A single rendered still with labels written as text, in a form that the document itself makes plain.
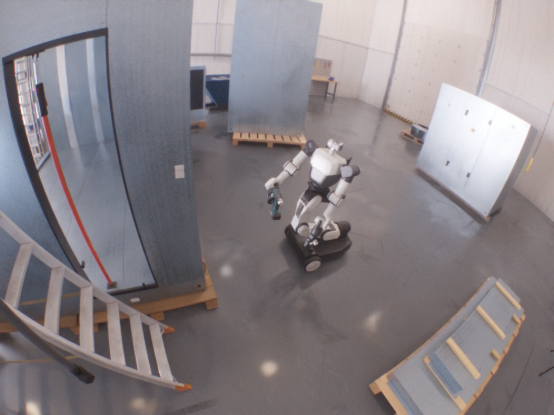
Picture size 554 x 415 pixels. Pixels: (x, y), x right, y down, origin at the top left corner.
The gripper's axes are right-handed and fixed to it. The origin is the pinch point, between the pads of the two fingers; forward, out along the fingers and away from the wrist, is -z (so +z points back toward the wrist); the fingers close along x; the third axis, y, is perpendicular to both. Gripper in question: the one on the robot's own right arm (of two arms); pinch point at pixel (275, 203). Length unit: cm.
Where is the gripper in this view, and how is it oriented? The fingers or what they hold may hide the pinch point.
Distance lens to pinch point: 201.6
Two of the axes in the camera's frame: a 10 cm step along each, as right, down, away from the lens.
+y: -1.1, 8.0, 5.9
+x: 9.7, -0.3, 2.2
